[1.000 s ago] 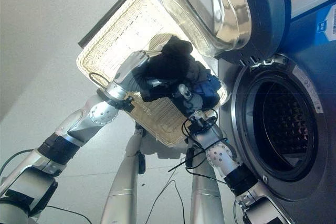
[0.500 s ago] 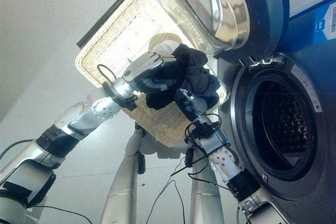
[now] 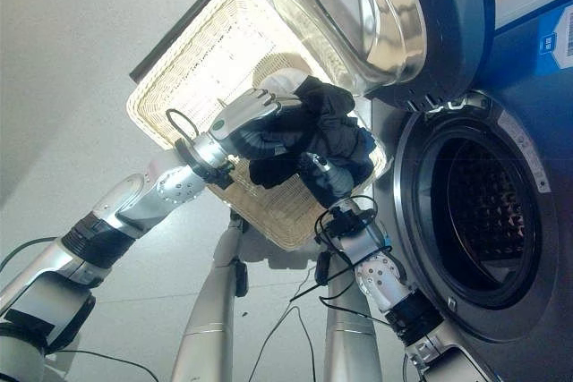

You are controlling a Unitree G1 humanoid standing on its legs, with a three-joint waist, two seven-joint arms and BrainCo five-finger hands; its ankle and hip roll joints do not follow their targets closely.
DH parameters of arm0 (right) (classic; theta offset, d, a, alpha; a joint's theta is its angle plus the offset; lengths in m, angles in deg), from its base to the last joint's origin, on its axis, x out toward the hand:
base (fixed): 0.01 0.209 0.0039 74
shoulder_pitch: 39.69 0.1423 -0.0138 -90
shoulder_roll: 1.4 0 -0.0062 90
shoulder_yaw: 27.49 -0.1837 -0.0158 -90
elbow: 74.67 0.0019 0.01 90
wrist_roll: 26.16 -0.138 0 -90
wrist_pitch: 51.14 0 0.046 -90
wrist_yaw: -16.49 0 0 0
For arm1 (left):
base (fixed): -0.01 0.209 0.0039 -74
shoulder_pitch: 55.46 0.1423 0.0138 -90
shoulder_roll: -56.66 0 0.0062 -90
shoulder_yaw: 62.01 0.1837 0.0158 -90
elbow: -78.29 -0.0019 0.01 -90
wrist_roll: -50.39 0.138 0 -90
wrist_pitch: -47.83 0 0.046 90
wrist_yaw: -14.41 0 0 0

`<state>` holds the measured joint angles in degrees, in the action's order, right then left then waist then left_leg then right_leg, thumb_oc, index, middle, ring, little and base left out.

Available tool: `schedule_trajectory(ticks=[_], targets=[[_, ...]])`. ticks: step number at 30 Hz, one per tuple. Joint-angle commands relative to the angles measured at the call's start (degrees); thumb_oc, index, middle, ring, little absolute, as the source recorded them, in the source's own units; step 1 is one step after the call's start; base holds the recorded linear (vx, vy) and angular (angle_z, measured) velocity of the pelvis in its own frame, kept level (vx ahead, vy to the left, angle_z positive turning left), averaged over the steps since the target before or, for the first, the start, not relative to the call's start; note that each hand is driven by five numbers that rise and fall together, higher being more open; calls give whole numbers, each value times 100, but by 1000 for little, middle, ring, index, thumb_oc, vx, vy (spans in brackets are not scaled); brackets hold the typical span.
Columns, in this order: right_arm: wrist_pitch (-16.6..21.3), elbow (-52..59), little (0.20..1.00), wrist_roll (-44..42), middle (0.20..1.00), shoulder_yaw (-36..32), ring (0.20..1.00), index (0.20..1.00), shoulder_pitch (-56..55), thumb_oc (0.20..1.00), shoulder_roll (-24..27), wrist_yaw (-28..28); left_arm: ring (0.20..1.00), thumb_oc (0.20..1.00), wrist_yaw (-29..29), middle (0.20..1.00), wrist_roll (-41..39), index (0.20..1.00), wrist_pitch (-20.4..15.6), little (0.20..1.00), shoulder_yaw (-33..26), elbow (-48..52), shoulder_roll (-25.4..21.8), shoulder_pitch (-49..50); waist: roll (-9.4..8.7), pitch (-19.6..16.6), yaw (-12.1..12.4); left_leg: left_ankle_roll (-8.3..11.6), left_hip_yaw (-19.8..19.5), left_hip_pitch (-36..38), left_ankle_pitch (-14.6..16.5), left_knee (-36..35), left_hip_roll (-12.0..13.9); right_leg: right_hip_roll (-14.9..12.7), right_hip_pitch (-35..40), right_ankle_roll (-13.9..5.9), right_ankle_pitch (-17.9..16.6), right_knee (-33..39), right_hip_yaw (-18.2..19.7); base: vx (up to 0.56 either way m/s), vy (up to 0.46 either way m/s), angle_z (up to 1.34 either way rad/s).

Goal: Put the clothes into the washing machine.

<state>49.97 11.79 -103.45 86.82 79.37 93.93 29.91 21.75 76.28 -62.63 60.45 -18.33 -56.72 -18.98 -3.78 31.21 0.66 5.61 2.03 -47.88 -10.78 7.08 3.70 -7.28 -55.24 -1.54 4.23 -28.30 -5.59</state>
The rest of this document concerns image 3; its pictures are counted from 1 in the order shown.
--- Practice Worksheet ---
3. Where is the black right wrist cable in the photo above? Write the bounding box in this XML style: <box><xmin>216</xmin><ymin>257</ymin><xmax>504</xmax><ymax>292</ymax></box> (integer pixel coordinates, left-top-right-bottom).
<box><xmin>289</xmin><ymin>195</ymin><xmax>406</xmax><ymax>327</ymax></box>

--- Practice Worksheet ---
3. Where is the round washing machine door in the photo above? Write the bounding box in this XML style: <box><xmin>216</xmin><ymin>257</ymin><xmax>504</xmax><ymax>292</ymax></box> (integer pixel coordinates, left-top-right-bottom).
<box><xmin>269</xmin><ymin>0</ymin><xmax>496</xmax><ymax>111</ymax></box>

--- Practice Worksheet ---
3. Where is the thin black floor cable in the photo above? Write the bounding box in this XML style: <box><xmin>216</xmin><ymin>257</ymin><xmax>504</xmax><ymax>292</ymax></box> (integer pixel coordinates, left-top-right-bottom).
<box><xmin>258</xmin><ymin>265</ymin><xmax>324</xmax><ymax>382</ymax></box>

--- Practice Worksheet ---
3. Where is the white wicker laundry basket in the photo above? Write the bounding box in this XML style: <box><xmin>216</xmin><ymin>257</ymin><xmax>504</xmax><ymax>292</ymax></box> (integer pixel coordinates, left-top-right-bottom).
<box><xmin>126</xmin><ymin>0</ymin><xmax>391</xmax><ymax>252</ymax></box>

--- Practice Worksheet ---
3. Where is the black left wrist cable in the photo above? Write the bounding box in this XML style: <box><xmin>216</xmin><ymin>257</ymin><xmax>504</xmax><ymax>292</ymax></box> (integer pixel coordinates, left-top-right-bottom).
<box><xmin>165</xmin><ymin>107</ymin><xmax>201</xmax><ymax>142</ymax></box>

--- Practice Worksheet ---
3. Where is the white cloth piece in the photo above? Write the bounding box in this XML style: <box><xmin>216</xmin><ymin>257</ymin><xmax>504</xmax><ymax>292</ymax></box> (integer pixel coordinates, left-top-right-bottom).
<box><xmin>260</xmin><ymin>67</ymin><xmax>311</xmax><ymax>98</ymax></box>

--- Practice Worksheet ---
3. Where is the silver left robot leg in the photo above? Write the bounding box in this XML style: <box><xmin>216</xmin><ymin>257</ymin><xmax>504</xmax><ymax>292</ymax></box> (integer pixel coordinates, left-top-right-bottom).
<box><xmin>171</xmin><ymin>210</ymin><xmax>250</xmax><ymax>382</ymax></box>

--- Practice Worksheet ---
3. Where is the steel washing machine drum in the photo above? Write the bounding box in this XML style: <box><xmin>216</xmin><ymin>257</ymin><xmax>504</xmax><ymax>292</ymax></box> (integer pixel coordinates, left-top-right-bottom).
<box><xmin>412</xmin><ymin>127</ymin><xmax>545</xmax><ymax>299</ymax></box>

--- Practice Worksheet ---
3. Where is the silver robot leg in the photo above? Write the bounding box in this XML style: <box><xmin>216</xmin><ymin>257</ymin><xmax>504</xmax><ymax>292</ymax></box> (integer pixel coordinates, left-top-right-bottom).
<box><xmin>321</xmin><ymin>247</ymin><xmax>382</xmax><ymax>382</ymax></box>
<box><xmin>171</xmin><ymin>210</ymin><xmax>250</xmax><ymax>382</ymax></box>

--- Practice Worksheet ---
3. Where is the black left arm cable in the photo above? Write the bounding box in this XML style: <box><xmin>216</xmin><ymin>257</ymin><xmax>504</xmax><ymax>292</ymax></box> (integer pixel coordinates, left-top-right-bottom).
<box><xmin>0</xmin><ymin>236</ymin><xmax>158</xmax><ymax>382</ymax></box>

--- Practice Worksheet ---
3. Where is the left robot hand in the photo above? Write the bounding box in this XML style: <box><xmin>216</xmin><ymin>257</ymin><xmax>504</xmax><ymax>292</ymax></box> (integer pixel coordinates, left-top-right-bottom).
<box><xmin>196</xmin><ymin>87</ymin><xmax>307</xmax><ymax>167</ymax></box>

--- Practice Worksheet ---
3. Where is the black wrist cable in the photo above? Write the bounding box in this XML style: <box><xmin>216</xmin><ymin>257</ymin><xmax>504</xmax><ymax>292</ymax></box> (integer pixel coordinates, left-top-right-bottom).
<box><xmin>289</xmin><ymin>195</ymin><xmax>406</xmax><ymax>327</ymax></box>
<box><xmin>165</xmin><ymin>107</ymin><xmax>201</xmax><ymax>142</ymax></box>

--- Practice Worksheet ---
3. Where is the dark clothes bundle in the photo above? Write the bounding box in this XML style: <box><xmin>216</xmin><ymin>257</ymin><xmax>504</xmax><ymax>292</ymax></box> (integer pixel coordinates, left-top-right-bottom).
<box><xmin>247</xmin><ymin>77</ymin><xmax>375</xmax><ymax>191</ymax></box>

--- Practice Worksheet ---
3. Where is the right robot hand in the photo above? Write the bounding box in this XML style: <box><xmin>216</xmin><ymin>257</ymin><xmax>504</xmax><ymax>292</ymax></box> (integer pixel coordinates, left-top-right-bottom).
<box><xmin>300</xmin><ymin>153</ymin><xmax>357</xmax><ymax>210</ymax></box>

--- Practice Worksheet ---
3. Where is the silver right robot leg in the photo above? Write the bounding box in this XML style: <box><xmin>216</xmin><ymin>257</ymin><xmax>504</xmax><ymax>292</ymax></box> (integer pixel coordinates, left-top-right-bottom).
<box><xmin>321</xmin><ymin>247</ymin><xmax>382</xmax><ymax>382</ymax></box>

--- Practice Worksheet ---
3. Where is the grey washing machine body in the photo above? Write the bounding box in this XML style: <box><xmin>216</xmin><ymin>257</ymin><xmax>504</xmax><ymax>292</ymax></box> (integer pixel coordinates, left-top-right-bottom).
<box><xmin>370</xmin><ymin>0</ymin><xmax>573</xmax><ymax>382</ymax></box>

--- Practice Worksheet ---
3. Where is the blue label sticker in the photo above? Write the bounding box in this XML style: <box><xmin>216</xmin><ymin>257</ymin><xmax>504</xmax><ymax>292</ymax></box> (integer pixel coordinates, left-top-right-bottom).
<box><xmin>491</xmin><ymin>0</ymin><xmax>573</xmax><ymax>77</ymax></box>

